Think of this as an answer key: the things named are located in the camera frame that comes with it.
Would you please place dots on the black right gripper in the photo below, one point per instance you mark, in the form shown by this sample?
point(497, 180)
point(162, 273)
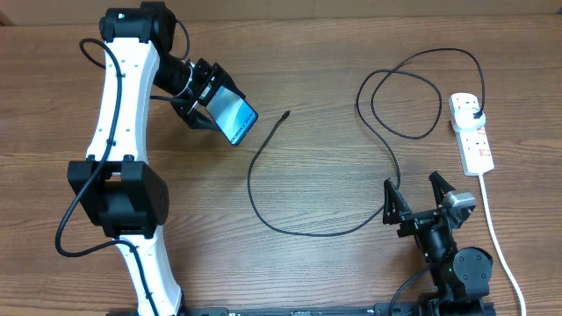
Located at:
point(396, 211)

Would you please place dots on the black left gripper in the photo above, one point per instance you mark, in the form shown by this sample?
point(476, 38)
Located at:
point(213, 77)

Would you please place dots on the blue Samsung Galaxy smartphone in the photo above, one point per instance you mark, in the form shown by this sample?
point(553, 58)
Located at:
point(232, 114)

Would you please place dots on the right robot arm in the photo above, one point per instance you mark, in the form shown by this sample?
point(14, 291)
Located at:
point(460, 276)

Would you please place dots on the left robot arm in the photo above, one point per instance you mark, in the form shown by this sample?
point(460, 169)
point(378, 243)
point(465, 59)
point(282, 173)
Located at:
point(114, 183)

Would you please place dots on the white charger plug adapter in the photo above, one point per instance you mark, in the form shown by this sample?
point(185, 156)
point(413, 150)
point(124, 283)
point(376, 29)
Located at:
point(463, 120)

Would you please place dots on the white power strip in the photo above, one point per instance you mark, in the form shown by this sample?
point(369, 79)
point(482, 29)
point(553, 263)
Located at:
point(473, 146)

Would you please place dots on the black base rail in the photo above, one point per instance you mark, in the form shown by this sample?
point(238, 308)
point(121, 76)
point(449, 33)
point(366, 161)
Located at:
point(307, 311)

